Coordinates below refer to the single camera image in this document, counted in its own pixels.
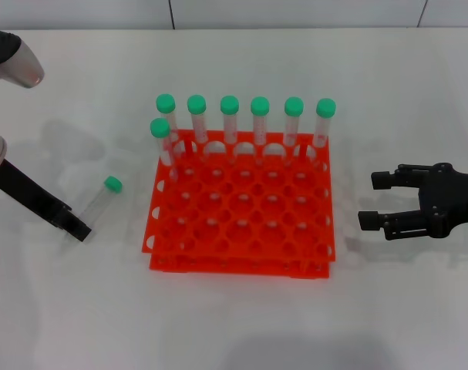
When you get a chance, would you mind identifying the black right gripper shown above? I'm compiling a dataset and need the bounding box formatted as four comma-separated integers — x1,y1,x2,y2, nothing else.
358,162,468,242

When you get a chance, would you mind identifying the green capped clear test tube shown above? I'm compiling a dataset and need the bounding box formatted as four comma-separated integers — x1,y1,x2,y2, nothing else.
281,96,305,163
219,95,241,163
250,96,271,163
62,175,123,250
186,94,210,159
310,98,337,163
155,93,180,153
149,117,180,184

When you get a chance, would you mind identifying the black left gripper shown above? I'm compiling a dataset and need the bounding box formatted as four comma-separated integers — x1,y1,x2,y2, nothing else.
0,160,93,244

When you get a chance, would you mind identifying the orange plastic test tube rack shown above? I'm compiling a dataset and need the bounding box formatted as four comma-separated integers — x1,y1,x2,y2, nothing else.
141,129,338,279

